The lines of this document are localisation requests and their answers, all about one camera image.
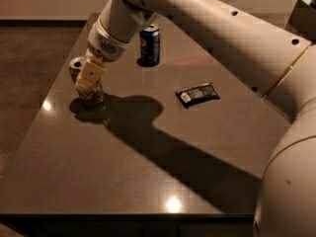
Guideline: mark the blue Pepsi can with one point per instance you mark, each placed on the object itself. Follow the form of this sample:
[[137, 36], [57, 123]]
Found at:
[[150, 45]]

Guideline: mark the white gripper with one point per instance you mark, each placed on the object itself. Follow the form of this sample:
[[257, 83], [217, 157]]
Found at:
[[105, 45]]

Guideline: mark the orange LaCroix can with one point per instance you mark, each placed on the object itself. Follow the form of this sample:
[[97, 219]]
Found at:
[[95, 94]]

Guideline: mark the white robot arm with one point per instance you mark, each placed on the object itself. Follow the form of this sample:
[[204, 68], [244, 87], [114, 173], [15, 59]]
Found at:
[[281, 65]]

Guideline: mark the black snack packet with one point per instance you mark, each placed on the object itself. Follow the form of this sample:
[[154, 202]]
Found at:
[[197, 94]]

